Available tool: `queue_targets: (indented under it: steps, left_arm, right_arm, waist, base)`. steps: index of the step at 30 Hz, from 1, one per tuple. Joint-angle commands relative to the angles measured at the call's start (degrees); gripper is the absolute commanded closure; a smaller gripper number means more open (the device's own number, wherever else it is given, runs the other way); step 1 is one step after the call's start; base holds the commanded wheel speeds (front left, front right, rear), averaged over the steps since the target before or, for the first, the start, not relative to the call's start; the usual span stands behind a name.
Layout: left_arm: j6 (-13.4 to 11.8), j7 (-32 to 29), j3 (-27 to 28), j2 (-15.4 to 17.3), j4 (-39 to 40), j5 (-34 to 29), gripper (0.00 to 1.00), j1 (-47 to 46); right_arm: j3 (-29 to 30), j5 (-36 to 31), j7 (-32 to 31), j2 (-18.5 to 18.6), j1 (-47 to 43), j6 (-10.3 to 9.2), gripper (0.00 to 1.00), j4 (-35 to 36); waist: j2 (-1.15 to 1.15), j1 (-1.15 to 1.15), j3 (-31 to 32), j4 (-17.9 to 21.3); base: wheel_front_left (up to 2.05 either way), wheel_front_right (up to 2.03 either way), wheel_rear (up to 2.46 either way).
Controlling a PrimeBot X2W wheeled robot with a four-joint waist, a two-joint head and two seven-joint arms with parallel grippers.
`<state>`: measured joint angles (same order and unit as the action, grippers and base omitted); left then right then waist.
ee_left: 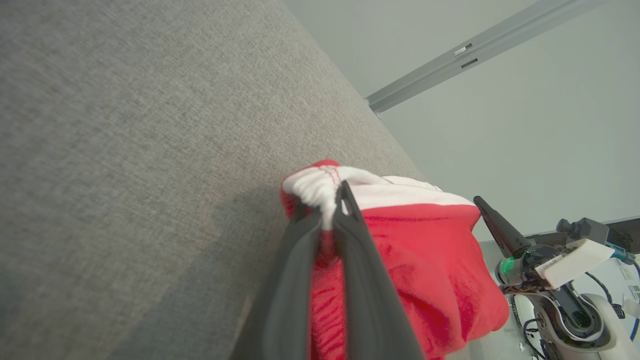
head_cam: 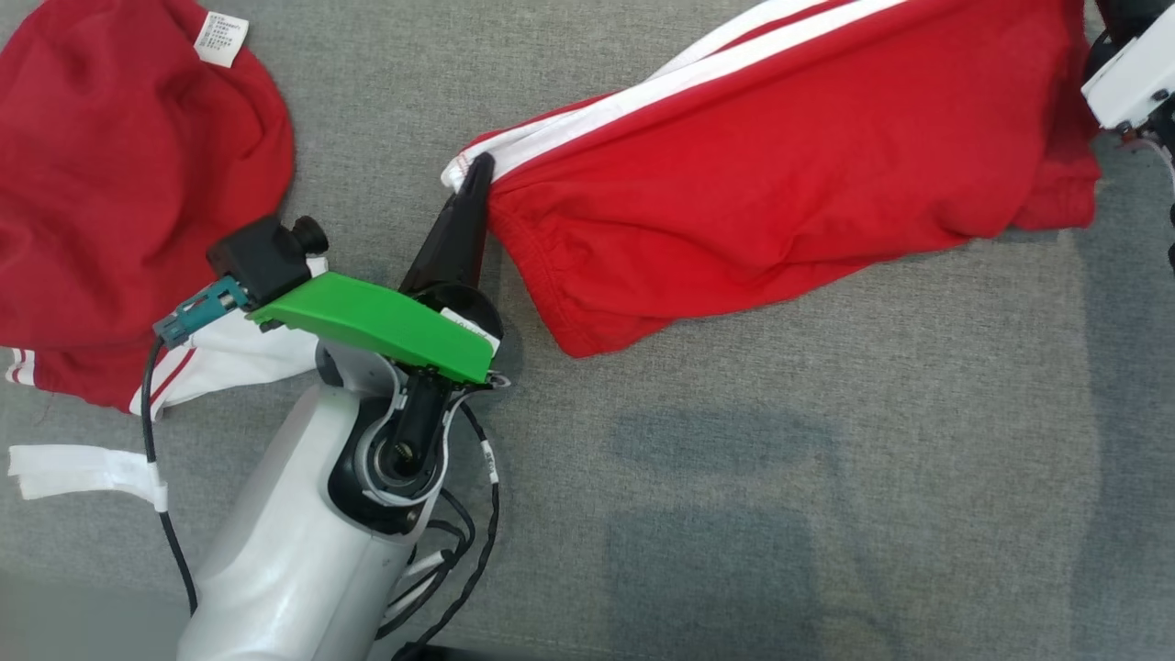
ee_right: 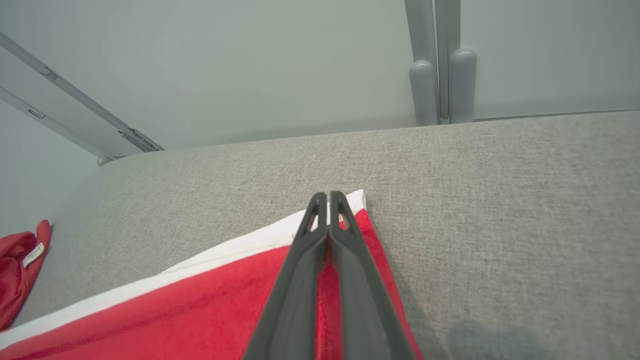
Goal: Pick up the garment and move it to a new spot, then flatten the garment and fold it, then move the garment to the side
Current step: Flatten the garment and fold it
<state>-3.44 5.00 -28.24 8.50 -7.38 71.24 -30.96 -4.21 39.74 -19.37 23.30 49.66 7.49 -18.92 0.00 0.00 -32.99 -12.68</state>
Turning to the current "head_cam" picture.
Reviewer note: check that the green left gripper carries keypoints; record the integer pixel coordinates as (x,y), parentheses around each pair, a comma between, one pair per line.
(367,317)

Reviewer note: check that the white tape flag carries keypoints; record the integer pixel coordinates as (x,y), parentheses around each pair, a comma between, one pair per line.
(73,470)

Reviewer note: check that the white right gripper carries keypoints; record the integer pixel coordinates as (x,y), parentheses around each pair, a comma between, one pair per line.
(1134,83)

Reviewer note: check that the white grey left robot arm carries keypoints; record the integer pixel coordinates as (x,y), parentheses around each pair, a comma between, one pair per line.
(275,551)

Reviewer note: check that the teal left camera connector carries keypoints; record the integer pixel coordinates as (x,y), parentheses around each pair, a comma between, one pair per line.
(197,312)

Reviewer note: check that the grey fabric sofa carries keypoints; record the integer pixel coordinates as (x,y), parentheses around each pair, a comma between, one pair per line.
(780,477)

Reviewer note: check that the red shorts with white stripes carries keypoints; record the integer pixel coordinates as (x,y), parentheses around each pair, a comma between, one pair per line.
(780,184)

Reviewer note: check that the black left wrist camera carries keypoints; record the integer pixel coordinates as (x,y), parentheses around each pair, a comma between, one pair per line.
(262,257)

